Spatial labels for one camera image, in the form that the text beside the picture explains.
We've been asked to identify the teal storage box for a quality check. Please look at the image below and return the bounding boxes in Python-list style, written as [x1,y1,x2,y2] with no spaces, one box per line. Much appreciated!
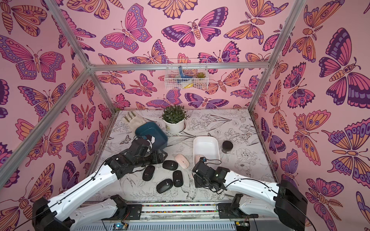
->
[135,122,168,151]

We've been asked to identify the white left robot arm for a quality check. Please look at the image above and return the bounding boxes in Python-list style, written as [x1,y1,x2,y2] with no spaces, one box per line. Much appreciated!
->
[31,136,168,231]

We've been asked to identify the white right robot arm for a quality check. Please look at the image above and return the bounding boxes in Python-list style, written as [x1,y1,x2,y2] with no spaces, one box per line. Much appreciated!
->
[192,161,308,231]

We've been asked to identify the white wire basket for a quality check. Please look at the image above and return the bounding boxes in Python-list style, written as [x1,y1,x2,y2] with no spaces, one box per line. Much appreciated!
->
[163,58,209,90]

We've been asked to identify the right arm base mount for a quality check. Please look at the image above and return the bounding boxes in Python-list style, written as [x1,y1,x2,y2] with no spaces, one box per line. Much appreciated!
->
[216,193,259,219]

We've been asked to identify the pink mouse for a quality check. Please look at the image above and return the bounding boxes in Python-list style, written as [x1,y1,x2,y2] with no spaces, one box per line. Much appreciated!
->
[174,154,190,169]
[194,155,204,165]

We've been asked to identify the aluminium front rail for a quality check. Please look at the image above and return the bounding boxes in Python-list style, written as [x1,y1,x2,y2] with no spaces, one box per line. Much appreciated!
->
[62,200,298,223]

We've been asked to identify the small black round jar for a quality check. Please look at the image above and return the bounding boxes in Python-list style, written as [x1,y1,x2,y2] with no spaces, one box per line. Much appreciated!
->
[222,141,234,154]

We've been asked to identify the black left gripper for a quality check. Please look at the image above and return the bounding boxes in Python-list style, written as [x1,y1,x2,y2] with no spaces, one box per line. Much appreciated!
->
[134,149,169,169]

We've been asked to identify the blue toy in basket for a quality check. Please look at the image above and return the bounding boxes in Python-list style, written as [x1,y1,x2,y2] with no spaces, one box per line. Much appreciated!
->
[177,66,193,84]

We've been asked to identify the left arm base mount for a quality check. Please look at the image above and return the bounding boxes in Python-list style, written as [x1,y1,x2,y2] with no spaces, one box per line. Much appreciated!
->
[108,195,143,220]

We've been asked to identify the black mouse bottom front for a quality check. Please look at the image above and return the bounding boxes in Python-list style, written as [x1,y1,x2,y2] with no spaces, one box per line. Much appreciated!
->
[156,179,173,194]

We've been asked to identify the white storage box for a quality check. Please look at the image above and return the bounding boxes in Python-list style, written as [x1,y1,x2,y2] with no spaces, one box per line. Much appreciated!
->
[193,136,221,162]

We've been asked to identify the beige work glove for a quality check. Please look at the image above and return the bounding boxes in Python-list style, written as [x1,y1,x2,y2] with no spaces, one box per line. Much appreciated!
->
[123,111,146,132]

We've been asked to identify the potted green plant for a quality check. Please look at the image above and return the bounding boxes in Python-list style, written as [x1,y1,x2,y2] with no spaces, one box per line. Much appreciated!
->
[161,105,188,133]

